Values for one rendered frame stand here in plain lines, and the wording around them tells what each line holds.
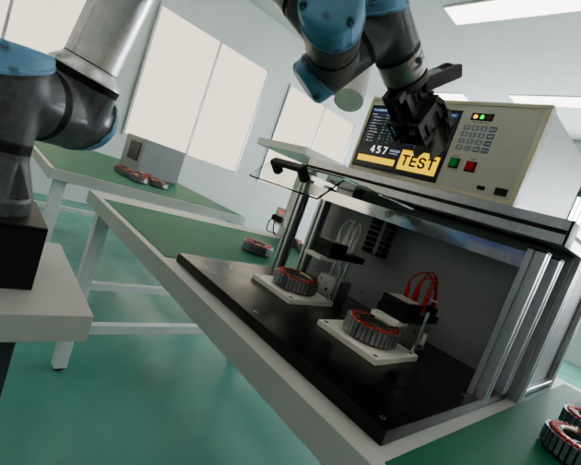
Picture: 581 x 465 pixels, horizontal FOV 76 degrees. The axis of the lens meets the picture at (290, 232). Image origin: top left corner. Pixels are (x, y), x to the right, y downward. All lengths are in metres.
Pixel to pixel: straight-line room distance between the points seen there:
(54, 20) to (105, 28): 4.46
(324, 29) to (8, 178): 0.45
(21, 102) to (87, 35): 0.17
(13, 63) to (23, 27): 4.53
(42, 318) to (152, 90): 4.91
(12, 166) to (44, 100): 0.10
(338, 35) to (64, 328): 0.51
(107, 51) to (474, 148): 0.72
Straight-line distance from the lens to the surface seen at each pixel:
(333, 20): 0.47
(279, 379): 0.58
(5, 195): 0.63
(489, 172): 0.87
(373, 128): 1.05
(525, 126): 0.88
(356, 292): 1.12
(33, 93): 0.64
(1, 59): 0.62
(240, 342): 0.65
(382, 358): 0.71
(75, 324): 0.60
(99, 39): 0.73
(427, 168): 0.93
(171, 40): 5.52
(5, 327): 0.59
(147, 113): 5.37
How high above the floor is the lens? 1.00
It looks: 6 degrees down
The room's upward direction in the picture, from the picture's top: 20 degrees clockwise
